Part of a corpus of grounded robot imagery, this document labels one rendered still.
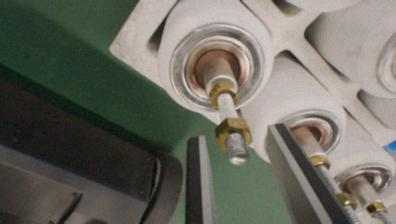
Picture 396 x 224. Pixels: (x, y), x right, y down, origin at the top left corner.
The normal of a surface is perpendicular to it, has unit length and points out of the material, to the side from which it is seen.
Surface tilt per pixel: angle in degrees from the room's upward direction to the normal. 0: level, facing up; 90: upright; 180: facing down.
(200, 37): 4
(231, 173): 0
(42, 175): 46
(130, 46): 0
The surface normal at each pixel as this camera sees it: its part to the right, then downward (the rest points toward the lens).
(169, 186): 0.58, -0.39
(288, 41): 0.04, 0.58
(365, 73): -0.57, 0.69
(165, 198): 0.52, -0.21
